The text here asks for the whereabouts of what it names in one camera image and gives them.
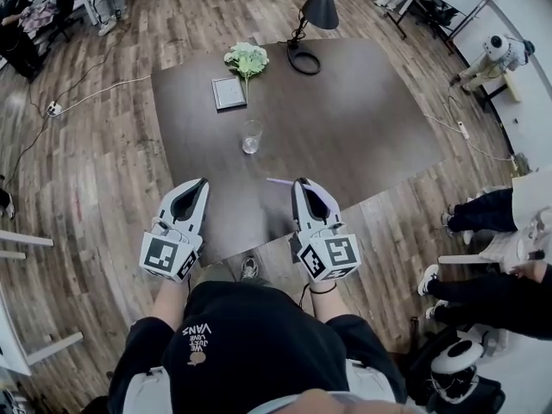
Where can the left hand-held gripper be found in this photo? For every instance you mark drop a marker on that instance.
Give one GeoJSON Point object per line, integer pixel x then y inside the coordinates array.
{"type": "Point", "coordinates": [164, 252]}

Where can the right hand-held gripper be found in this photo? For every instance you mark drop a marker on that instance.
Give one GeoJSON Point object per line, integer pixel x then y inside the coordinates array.
{"type": "Point", "coordinates": [332, 252]}

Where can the clear drinking glass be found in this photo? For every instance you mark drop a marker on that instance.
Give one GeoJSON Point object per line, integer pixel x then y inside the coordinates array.
{"type": "Point", "coordinates": [251, 145]}

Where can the person's left forearm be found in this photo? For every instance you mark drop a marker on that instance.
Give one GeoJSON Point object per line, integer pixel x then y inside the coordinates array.
{"type": "Point", "coordinates": [168, 304]}

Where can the person's right forearm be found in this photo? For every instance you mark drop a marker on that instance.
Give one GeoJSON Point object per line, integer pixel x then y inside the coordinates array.
{"type": "Point", "coordinates": [325, 306]}

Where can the black wrist band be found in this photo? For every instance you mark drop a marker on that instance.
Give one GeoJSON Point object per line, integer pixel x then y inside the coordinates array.
{"type": "Point", "coordinates": [323, 292]}

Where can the person's grey shoe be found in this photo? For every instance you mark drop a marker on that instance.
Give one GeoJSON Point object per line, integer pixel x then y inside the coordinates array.
{"type": "Point", "coordinates": [249, 267]}

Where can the person's black t-shirt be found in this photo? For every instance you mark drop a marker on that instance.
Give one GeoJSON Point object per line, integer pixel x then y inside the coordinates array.
{"type": "Point", "coordinates": [259, 339]}

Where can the white green flower bouquet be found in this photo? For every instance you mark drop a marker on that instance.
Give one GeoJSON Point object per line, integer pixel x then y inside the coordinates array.
{"type": "Point", "coordinates": [248, 58]}

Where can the white power strip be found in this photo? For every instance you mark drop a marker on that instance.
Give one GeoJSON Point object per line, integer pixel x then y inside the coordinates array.
{"type": "Point", "coordinates": [54, 109]}
{"type": "Point", "coordinates": [464, 129]}

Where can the black desk lamp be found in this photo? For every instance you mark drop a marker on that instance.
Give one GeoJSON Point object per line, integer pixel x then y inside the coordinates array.
{"type": "Point", "coordinates": [321, 2]}

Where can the black office chair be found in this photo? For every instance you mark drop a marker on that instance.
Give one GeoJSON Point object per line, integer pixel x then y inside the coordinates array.
{"type": "Point", "coordinates": [64, 2]}
{"type": "Point", "coordinates": [440, 15]}

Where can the grey picture frame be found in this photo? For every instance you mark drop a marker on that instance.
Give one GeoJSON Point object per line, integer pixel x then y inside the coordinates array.
{"type": "Point", "coordinates": [229, 93]}

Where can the white table frame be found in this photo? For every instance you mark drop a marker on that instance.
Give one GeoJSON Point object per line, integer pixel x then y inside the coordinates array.
{"type": "Point", "coordinates": [47, 347]}

